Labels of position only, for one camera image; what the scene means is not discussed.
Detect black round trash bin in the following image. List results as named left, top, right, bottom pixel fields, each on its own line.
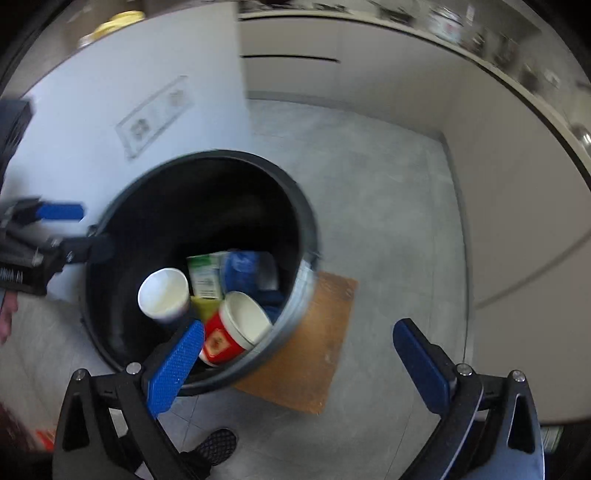
left=83, top=149, right=320, bottom=397

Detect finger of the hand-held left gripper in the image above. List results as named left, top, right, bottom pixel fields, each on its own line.
left=41, top=233, right=115, bottom=267
left=4, top=198, right=87, bottom=223

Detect grey outlet panel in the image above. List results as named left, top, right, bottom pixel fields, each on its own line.
left=115, top=75, right=192, bottom=160

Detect person's black shoe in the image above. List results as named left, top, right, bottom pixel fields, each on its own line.
left=180, top=428, right=238, bottom=480

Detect white kitchen island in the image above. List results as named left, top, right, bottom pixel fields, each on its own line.
left=0, top=0, right=252, bottom=370

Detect brown cardboard mat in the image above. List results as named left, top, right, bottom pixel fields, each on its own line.
left=231, top=271, right=359, bottom=415

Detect blue paper bowl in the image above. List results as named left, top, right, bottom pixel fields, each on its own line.
left=221, top=250, right=278, bottom=294

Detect red paper cup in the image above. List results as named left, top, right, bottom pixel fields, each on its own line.
left=198, top=291, right=273, bottom=367

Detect person's left hand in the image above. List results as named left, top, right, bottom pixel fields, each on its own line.
left=0, top=293, right=19, bottom=344

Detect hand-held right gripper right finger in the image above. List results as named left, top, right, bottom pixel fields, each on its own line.
left=392, top=318, right=541, bottom=480

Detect white milk carton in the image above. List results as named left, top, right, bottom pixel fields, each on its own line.
left=186, top=251, right=229, bottom=301

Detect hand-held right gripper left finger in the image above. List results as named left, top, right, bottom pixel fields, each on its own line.
left=53, top=319, right=213, bottom=480

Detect yellow cloth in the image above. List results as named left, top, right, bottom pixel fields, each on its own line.
left=92, top=11, right=144, bottom=38

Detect blue patterned paper cup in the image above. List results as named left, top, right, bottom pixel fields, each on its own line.
left=137, top=268, right=192, bottom=324

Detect beige lower cabinets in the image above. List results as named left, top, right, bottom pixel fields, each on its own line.
left=238, top=16, right=591, bottom=425

